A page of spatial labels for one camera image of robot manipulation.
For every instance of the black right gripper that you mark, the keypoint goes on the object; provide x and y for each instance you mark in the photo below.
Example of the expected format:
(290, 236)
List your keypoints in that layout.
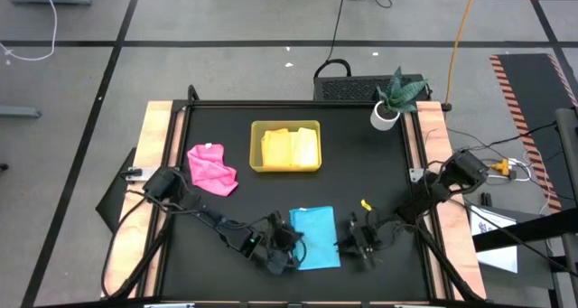
(361, 239)

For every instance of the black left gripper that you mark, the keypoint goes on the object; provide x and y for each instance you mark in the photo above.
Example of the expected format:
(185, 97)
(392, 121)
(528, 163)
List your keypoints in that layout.
(282, 241)

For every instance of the blue microfiber towel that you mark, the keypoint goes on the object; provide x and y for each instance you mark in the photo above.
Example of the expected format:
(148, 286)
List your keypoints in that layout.
(316, 236)

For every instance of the orange microfiber towel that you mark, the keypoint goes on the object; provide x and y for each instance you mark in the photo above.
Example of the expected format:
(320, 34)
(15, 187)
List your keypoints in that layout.
(275, 147)

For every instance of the pink microfiber towel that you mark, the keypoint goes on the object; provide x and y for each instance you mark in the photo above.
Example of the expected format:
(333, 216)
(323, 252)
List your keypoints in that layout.
(210, 170)

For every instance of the yellow translucent plastic bin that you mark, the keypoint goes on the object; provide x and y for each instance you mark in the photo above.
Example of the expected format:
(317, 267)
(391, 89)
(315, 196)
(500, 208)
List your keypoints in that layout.
(255, 145)

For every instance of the yellow microfiber towel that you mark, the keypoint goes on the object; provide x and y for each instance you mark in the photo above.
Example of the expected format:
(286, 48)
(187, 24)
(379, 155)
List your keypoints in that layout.
(306, 147)

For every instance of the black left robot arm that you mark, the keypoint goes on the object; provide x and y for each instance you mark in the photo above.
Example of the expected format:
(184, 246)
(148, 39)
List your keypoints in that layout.
(207, 217)

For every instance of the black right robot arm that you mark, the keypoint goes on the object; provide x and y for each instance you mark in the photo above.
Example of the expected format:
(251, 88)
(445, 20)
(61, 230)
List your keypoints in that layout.
(460, 172)

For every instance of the snake plant in white pot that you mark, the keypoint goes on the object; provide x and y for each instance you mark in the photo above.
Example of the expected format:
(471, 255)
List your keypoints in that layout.
(385, 118)

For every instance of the small black clip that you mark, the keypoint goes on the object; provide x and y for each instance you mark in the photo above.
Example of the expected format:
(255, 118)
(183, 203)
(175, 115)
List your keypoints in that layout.
(486, 198)

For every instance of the white printed paper sheet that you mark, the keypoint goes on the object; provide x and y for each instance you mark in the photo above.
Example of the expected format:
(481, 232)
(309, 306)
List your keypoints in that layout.
(496, 258)

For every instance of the light wooden table side board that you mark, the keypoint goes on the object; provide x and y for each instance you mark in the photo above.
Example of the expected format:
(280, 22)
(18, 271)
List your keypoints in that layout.
(158, 114)
(431, 118)

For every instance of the black computer case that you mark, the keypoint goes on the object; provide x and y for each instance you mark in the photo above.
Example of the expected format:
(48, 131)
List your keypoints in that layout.
(347, 89)

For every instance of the yellow power adapter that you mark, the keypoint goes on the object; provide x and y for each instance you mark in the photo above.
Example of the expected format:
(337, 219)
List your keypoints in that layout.
(501, 165)

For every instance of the black hazard-striped floor mat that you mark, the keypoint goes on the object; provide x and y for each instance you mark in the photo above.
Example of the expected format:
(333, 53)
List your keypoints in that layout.
(528, 86)

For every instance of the grey metal bar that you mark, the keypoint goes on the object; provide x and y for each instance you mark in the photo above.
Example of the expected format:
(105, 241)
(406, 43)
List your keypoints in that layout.
(20, 112)

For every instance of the black aluminium table frame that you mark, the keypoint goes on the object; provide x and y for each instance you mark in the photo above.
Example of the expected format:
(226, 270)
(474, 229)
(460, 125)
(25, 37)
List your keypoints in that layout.
(316, 104)

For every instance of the black frame beam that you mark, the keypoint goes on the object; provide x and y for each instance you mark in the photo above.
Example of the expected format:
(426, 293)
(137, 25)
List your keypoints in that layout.
(524, 231)

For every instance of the grey metal post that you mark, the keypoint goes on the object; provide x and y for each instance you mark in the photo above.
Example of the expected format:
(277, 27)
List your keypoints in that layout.
(568, 163)

